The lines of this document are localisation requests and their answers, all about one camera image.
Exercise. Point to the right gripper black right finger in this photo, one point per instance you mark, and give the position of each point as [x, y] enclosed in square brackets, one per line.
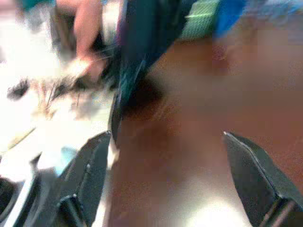
[260, 184]

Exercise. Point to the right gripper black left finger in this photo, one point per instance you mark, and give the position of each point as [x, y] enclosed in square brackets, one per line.
[87, 179]

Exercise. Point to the navy blue shirt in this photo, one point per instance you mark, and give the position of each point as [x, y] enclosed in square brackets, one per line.
[142, 35]

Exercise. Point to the bright blue cloth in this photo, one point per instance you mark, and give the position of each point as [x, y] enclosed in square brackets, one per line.
[232, 19]

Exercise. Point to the pale green laundry basket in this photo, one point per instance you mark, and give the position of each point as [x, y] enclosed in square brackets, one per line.
[201, 23]

